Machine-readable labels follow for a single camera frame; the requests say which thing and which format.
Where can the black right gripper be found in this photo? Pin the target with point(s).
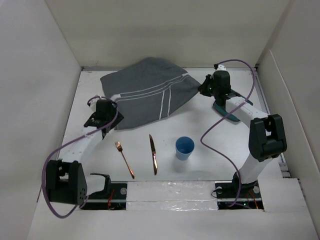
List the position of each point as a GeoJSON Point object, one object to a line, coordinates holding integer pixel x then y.
{"type": "Point", "coordinates": [203, 88]}

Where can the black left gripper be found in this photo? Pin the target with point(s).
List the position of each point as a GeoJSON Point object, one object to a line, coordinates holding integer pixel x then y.
{"type": "Point", "coordinates": [119, 119]}

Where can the teal square plate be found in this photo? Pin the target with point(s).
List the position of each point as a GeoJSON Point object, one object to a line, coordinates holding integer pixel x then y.
{"type": "Point", "coordinates": [220, 107]}

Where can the grey striped placemat cloth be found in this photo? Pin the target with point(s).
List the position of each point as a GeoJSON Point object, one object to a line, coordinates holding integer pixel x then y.
{"type": "Point", "coordinates": [148, 91]}

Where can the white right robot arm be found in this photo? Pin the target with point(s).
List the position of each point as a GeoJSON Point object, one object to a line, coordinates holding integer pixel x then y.
{"type": "Point", "coordinates": [267, 139]}

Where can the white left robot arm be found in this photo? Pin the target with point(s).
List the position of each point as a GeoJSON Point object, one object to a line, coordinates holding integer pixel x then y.
{"type": "Point", "coordinates": [65, 180]}

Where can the copper fork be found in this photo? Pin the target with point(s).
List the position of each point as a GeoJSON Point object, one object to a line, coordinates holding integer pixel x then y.
{"type": "Point", "coordinates": [120, 149]}

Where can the blue plastic cup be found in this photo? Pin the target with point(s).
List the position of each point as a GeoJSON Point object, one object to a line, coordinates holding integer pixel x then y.
{"type": "Point", "coordinates": [184, 147]}

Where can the copper knife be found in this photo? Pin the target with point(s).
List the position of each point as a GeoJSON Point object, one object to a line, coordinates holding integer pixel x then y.
{"type": "Point", "coordinates": [153, 152]}

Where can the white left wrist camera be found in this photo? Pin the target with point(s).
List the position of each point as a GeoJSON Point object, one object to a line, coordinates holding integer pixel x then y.
{"type": "Point", "coordinates": [92, 103]}

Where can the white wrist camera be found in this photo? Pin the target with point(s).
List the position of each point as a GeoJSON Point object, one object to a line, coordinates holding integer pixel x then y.
{"type": "Point", "coordinates": [219, 67]}
{"type": "Point", "coordinates": [92, 103]}

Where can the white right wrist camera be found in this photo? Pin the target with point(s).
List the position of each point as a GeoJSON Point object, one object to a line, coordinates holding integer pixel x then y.
{"type": "Point", "coordinates": [219, 67]}

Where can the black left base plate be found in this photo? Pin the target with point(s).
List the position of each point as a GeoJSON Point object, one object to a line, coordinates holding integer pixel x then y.
{"type": "Point", "coordinates": [113, 199]}

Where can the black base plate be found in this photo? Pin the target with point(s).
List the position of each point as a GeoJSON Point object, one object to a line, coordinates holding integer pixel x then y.
{"type": "Point", "coordinates": [113, 199]}
{"type": "Point", "coordinates": [229, 198]}

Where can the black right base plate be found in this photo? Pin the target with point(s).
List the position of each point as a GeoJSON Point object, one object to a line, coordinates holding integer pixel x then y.
{"type": "Point", "coordinates": [229, 198]}

